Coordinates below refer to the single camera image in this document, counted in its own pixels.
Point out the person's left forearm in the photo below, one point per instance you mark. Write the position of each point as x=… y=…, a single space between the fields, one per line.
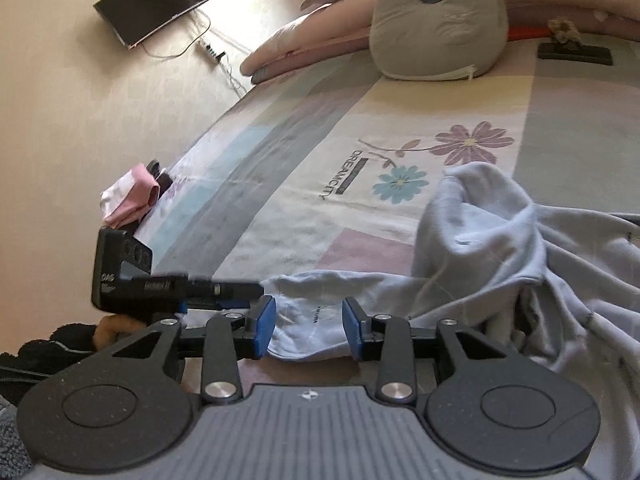
x=45 y=350

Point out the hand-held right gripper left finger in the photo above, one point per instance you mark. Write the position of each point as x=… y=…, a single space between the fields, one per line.
x=264 y=327

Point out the pink and white cloth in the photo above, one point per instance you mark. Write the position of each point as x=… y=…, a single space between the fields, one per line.
x=127 y=195

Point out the dark cloth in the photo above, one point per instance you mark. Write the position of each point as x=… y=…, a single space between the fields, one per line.
x=162 y=182

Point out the person's left hand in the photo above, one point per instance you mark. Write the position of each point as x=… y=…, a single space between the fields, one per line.
x=107 y=332

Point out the black bar with dried flower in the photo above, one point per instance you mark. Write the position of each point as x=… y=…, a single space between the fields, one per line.
x=575 y=54

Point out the light blue printed pants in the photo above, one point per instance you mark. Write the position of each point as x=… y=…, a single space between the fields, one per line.
x=480 y=240

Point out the grey cat face cushion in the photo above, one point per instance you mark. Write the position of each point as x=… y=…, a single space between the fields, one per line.
x=435 y=25

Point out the black flat screen television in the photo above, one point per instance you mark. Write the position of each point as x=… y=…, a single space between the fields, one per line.
x=152 y=2

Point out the white power strip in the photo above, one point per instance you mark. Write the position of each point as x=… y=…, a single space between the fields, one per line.
x=211 y=51

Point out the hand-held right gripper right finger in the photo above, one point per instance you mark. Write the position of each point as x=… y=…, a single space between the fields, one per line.
x=351 y=327

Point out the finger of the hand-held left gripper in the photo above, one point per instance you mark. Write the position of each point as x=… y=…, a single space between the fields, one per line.
x=215 y=303
x=225 y=288

